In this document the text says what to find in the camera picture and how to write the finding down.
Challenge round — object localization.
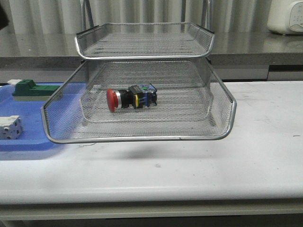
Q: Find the red emergency stop button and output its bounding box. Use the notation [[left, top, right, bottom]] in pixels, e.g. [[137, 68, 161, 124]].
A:
[[107, 84, 157, 112]]

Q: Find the silver mesh tray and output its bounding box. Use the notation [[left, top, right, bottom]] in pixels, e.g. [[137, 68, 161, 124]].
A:
[[80, 88, 213, 123], [75, 22, 215, 60], [43, 59, 237, 144]]

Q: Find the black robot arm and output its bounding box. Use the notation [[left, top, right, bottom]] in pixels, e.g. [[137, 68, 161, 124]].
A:
[[0, 5, 9, 30]]

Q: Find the blue plastic tray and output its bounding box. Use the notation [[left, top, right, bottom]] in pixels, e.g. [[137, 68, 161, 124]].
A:
[[0, 82, 85, 151]]

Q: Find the grey back counter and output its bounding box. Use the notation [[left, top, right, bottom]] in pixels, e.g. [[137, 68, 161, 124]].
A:
[[0, 32, 303, 84]]

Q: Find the green electrical component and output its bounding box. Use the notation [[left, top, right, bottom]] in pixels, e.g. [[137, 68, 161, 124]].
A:
[[8, 79, 60, 101]]

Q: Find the white terminal block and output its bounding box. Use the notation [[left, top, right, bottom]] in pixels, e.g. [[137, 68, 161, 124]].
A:
[[0, 115, 23, 140]]

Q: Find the white appliance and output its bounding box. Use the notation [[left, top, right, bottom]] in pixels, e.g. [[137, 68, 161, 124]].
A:
[[267, 0, 303, 35]]

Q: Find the silver rack frame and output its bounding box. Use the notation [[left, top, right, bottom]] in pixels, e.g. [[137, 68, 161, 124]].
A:
[[79, 0, 216, 127]]

